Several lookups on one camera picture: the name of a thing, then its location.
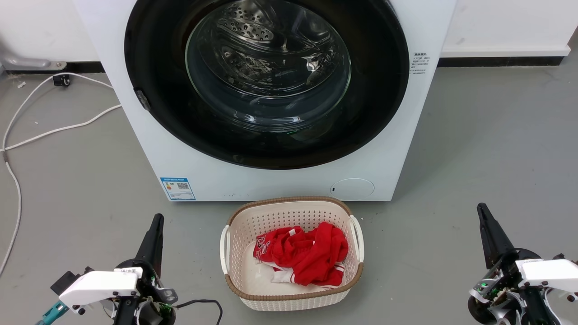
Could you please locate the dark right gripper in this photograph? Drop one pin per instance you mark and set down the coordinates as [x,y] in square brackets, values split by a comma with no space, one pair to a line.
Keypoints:
[501,289]

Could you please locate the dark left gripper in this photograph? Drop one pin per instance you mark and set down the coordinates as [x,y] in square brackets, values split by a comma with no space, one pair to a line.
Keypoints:
[153,293]

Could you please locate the black round glass washer door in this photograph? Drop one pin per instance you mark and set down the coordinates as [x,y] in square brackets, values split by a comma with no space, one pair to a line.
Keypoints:
[370,108]

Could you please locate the white front-load washing machine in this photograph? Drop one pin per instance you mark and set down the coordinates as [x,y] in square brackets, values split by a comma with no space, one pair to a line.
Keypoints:
[280,183]

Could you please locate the blue energy label sticker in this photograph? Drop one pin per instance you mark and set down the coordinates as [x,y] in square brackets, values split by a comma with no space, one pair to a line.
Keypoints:
[178,188]

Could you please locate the white woven plastic laundry basket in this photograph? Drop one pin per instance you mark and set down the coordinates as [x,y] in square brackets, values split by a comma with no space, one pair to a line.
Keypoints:
[293,211]

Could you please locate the round white filter cover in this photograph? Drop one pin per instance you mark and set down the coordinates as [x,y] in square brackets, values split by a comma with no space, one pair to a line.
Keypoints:
[352,188]

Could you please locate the red jersey garment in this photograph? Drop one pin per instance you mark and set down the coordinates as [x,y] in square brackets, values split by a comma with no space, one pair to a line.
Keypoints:
[311,255]

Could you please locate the small black caster wheel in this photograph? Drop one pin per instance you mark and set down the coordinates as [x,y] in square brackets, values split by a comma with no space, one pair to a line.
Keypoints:
[61,80]

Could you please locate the small black text label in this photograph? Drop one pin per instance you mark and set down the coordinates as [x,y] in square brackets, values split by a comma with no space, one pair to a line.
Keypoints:
[419,62]

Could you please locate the stainless steel washer drum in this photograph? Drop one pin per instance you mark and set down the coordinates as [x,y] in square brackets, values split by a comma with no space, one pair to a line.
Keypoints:
[253,31]

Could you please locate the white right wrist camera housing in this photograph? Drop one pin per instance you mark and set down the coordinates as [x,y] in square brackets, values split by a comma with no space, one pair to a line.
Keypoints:
[551,272]

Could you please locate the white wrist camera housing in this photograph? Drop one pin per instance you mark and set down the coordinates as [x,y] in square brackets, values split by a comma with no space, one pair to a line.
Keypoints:
[551,272]
[97,285]

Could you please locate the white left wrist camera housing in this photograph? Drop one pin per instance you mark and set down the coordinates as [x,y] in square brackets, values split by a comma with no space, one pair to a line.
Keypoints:
[97,285]

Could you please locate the grey metal floor bracket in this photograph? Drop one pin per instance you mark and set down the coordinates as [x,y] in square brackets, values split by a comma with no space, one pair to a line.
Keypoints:
[31,62]

